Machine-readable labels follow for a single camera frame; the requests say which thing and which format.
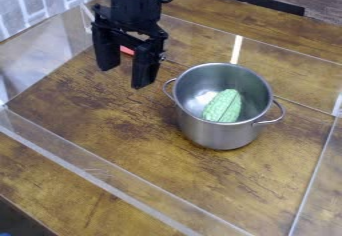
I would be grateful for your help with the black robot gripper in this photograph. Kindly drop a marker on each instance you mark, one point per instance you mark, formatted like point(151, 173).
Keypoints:
point(130, 16)

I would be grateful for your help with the pink handled metal spoon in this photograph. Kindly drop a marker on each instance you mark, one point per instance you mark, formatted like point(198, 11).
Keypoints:
point(127, 50)

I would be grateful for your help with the stainless steel pot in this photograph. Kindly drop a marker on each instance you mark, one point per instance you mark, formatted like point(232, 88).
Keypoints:
point(194, 88)

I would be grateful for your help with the green bitter gourd toy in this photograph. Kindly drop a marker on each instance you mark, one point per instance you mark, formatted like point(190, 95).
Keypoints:
point(224, 108)

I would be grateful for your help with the black strip on table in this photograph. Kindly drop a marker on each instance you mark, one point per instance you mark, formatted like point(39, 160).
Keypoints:
point(277, 5)

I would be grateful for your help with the clear acrylic barrier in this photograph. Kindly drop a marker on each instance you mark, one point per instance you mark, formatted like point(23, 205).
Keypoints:
point(97, 164)

